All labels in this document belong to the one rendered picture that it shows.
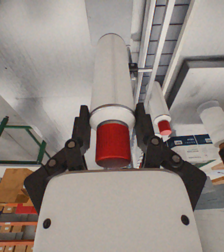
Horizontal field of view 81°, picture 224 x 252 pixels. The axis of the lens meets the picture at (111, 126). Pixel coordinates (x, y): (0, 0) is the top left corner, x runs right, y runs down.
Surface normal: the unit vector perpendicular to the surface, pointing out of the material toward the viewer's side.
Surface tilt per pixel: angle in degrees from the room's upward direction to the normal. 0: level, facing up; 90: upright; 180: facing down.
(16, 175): 90
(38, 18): 0
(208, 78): 0
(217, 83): 0
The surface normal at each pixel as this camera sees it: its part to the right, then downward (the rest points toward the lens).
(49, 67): 0.02, 0.83
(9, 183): 0.00, -0.57
